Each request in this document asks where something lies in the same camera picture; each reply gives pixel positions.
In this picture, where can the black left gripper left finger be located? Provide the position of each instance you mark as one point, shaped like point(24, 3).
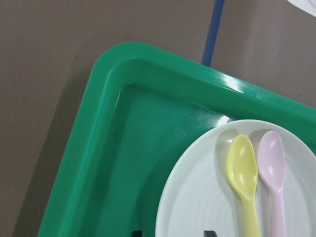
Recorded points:
point(137, 233)

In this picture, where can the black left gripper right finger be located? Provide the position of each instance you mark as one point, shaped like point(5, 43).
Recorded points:
point(210, 233)

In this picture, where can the pink plastic spoon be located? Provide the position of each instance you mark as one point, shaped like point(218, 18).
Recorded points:
point(271, 167)

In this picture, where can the white round plate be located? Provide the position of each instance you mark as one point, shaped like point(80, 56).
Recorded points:
point(197, 196)

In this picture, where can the green plastic tray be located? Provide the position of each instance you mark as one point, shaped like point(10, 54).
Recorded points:
point(142, 107)

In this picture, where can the yellow plastic spoon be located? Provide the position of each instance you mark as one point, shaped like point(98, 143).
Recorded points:
point(242, 174)

